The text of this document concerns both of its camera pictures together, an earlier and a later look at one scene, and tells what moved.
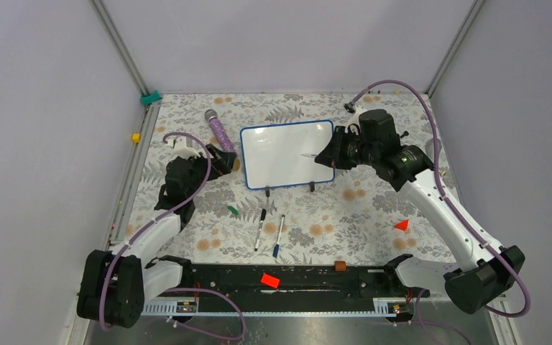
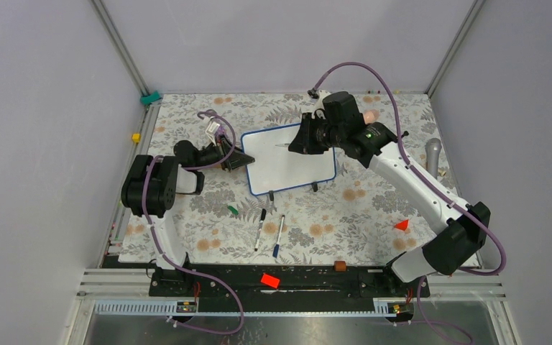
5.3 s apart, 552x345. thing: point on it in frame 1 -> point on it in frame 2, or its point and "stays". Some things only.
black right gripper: x=332 y=155 -> x=303 y=141
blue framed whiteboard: x=272 y=154 stays
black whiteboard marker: x=262 y=217 stays
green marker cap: x=233 y=210 stays
